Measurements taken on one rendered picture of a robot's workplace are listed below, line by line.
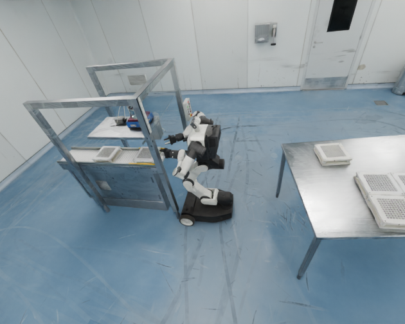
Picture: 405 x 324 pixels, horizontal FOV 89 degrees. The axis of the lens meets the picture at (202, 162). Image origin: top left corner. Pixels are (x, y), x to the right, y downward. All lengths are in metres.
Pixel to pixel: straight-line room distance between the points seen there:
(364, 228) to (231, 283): 1.32
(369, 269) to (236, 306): 1.37
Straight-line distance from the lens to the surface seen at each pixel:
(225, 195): 2.56
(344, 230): 1.85
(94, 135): 2.30
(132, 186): 2.80
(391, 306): 2.76
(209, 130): 1.96
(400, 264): 3.00
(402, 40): 6.08
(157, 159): 2.09
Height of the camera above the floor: 2.35
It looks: 41 degrees down
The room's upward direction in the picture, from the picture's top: 10 degrees counter-clockwise
